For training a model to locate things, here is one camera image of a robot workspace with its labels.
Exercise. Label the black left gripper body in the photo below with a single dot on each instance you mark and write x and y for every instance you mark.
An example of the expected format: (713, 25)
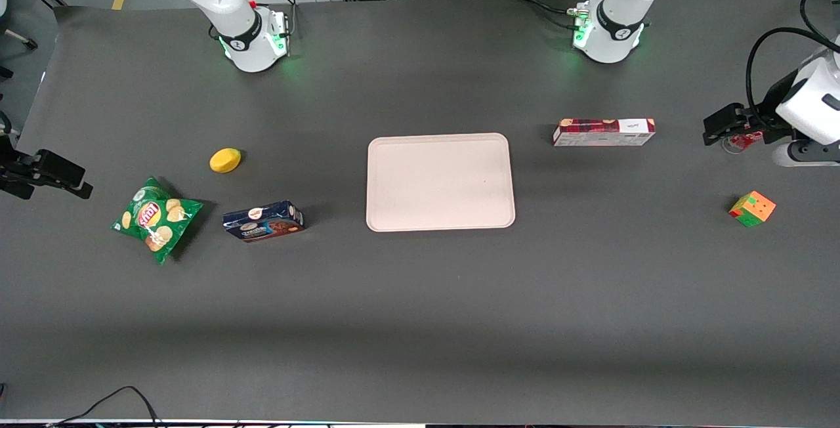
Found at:
(769, 115)

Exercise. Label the red cookie box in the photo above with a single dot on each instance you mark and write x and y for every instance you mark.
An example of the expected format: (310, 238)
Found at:
(600, 131)

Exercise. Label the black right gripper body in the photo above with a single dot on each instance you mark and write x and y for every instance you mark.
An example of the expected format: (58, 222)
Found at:
(14, 174)

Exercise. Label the yellow lemon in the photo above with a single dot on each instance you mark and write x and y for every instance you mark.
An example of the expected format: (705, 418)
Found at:
(225, 161)

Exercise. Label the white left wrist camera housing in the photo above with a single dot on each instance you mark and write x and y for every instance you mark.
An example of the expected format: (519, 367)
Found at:
(814, 106)

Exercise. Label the dark grey table mat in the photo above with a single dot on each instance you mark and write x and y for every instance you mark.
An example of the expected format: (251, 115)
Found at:
(420, 323)

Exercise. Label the green chips bag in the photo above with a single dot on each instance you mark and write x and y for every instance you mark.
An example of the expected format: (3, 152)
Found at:
(154, 218)

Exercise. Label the red cola bottle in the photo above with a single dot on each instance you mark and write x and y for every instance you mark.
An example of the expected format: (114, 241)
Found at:
(741, 141)

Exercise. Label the beige plastic tray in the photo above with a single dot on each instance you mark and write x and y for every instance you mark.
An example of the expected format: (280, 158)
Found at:
(433, 182)

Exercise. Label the orange green puzzle cube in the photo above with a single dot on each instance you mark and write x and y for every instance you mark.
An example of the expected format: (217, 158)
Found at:
(753, 210)

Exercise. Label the blue cookie box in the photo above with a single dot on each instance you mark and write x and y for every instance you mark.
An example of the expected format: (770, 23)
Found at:
(262, 223)

